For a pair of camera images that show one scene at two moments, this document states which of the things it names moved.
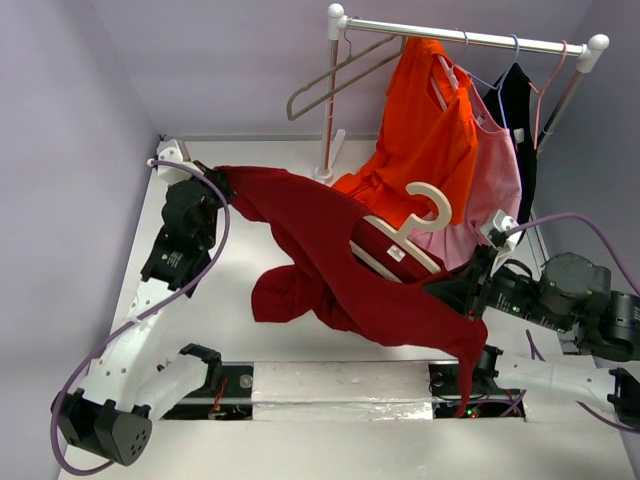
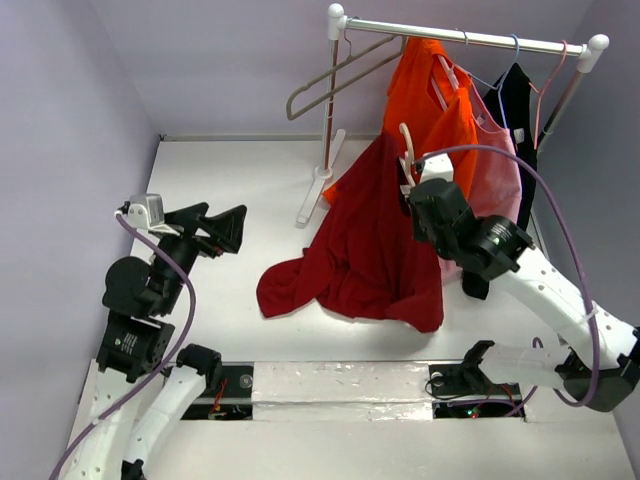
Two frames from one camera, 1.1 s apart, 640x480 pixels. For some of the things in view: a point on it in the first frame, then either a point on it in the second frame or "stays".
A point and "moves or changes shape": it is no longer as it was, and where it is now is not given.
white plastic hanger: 451,73 stays
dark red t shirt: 338,268 moves or changes shape
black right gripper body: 476,288 to 420,198
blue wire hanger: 497,88 stays
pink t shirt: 497,187 stays
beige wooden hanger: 413,226 to 408,161
